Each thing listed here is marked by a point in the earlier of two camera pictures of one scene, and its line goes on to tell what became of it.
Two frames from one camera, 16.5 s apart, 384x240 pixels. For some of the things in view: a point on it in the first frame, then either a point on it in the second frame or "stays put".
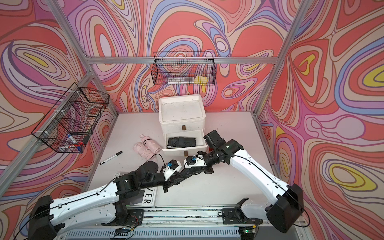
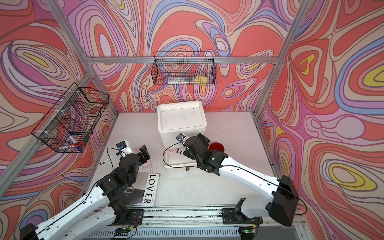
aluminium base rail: [180, 223] stays put
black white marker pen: [113, 156] stays put
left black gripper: [167, 184] to [145, 154]
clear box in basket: [180, 80] stays put
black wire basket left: [67, 127] stays put
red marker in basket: [78, 144] stays put
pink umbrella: [151, 144] to [178, 151]
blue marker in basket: [72, 138] stays put
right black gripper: [209, 170] to [205, 140]
